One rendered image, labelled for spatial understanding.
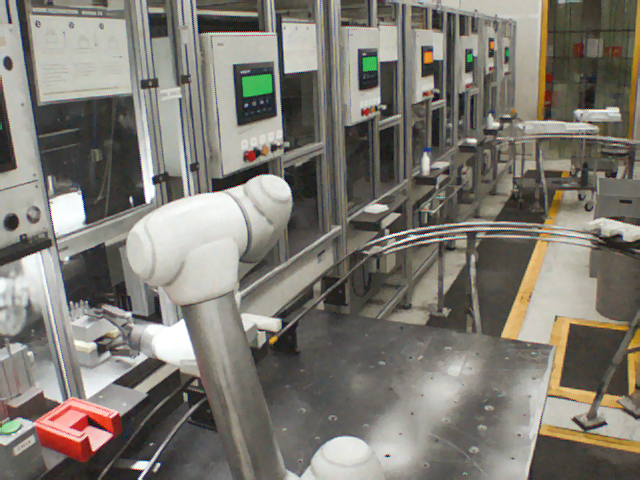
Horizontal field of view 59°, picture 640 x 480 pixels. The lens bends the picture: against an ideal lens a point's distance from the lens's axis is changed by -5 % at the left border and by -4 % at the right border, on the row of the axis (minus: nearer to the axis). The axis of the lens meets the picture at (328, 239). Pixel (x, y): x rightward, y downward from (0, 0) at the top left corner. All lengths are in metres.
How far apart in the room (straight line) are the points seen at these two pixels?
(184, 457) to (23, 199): 0.82
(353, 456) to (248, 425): 0.26
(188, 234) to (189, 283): 0.08
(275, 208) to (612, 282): 3.24
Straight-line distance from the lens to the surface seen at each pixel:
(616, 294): 4.14
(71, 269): 1.79
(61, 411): 1.54
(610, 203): 4.73
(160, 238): 1.00
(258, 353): 1.92
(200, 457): 1.75
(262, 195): 1.08
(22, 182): 1.42
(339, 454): 1.26
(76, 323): 1.82
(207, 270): 1.02
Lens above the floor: 1.74
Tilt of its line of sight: 18 degrees down
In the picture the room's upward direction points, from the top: 2 degrees counter-clockwise
